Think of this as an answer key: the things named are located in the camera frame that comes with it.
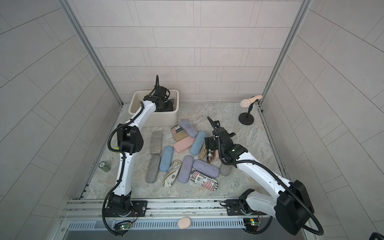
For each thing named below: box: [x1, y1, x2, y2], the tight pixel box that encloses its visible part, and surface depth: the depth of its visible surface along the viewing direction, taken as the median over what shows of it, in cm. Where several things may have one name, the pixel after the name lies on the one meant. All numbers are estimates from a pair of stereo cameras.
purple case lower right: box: [192, 159, 220, 178], surface depth 84 cm
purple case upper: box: [179, 119, 198, 138], surface depth 96 cm
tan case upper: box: [173, 129, 189, 142], surface depth 97 cm
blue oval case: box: [159, 145, 174, 172], surface depth 87 cm
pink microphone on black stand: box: [238, 95, 263, 126], surface depth 107 cm
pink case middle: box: [173, 136, 196, 154], surface depth 94 cm
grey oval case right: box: [219, 164, 233, 177], surface depth 82 cm
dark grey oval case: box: [145, 154, 161, 184], surface depth 82 cm
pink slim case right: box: [213, 149, 220, 161], surface depth 86 cm
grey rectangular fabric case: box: [149, 131, 163, 155], surface depth 93 cm
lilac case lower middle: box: [178, 155, 194, 184], surface depth 82 cm
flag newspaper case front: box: [190, 170, 218, 191], surface depth 79 cm
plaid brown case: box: [206, 149, 214, 163], surface depth 86 cm
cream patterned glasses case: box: [163, 159, 182, 188], surface depth 81 cm
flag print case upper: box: [170, 124, 184, 134], surface depth 100 cm
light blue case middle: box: [190, 131, 207, 156], surface depth 91 cm
